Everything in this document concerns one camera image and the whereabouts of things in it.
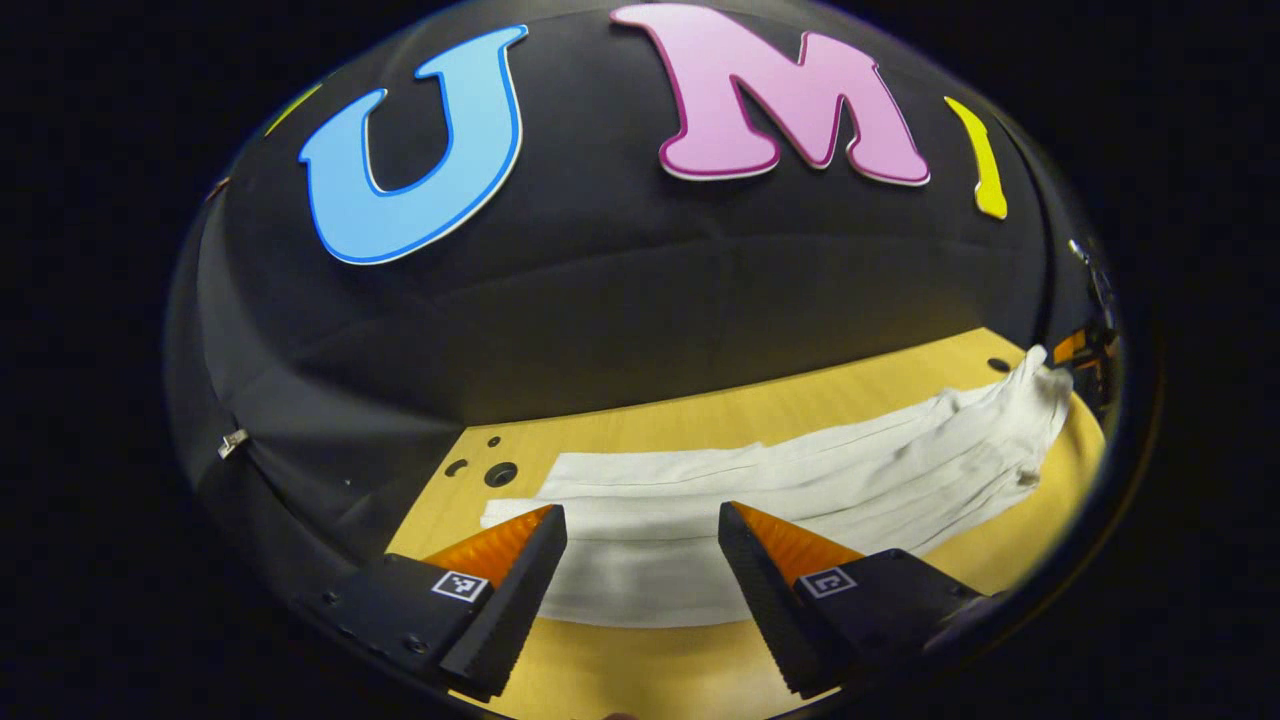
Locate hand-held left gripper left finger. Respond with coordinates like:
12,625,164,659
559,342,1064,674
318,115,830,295
295,503,569,701

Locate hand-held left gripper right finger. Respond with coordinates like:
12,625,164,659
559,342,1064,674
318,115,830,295
717,501,1001,701

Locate white jeans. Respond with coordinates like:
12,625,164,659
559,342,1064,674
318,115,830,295
480,345,1074,629

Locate black backdrop cloth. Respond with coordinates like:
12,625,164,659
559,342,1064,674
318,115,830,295
165,0,1111,601

